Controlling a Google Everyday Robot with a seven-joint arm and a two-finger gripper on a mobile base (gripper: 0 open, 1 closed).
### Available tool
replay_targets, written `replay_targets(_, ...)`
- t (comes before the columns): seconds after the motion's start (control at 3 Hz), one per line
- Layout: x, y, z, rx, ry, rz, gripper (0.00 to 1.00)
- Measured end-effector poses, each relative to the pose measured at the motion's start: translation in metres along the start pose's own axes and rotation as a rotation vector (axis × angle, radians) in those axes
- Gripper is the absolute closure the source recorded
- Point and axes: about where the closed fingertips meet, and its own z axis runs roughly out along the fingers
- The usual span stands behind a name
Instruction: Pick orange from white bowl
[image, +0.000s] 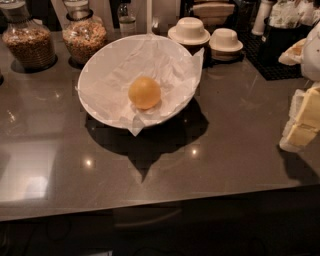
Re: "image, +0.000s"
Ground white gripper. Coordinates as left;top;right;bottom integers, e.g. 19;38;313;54
278;22;320;152

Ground white bowl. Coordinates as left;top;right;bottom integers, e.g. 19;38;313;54
77;33;203;130

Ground black rubber mat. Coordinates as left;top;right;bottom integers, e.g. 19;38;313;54
238;30;306;81

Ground black container with packets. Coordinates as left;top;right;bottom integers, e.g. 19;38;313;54
258;0;319;66

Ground white upturned cup right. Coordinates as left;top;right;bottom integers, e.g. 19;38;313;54
209;28;243;52

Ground white cylindrical shaker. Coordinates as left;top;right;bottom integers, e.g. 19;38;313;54
251;0;274;36

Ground stacked wooden trays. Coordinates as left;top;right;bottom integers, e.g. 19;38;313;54
192;0;235;26

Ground small clear glass bottle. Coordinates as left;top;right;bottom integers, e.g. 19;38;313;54
117;0;136;37

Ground glass jar of cereal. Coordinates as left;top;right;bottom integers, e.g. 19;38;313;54
62;0;107;65

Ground glass jar of grains left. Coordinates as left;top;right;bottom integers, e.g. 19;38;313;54
0;0;56;70

